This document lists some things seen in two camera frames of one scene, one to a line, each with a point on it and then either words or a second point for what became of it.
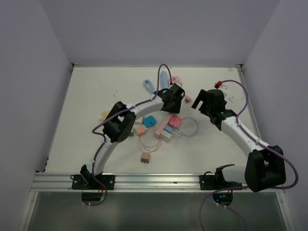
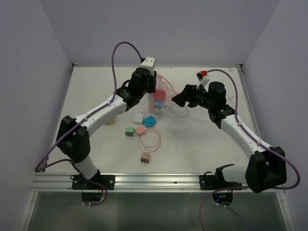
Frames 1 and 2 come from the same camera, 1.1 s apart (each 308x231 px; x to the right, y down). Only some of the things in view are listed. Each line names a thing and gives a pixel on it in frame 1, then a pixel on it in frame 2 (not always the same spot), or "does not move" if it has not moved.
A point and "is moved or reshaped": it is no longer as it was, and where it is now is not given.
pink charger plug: [140, 130] does not move
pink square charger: [175, 121] is moved or reshaped
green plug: [132, 132] does not move
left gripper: [176, 109] → [152, 78]
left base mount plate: [79, 183] does not move
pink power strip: [157, 133] is moved or reshaped
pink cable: [174, 79] → [161, 82]
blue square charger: [149, 121] does not move
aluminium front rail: [123, 182] does not move
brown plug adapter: [145, 158] does not move
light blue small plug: [169, 128] is moved or reshaped
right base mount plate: [214, 182] does not move
